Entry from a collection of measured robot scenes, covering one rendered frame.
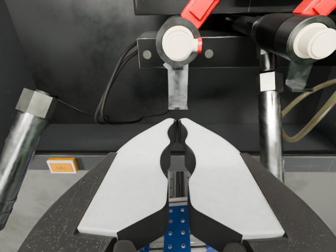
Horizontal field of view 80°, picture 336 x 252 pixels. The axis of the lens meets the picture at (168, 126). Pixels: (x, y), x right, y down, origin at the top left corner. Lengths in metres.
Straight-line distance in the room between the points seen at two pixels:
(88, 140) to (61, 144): 0.05
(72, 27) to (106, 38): 0.06
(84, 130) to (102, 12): 0.25
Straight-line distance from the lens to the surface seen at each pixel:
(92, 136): 0.47
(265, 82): 0.19
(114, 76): 0.27
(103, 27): 0.44
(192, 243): 0.77
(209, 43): 0.27
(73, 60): 0.48
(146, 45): 0.27
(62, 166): 0.44
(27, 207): 2.52
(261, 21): 0.20
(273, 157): 0.19
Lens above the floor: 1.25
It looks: 60 degrees down
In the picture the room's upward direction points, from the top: 176 degrees counter-clockwise
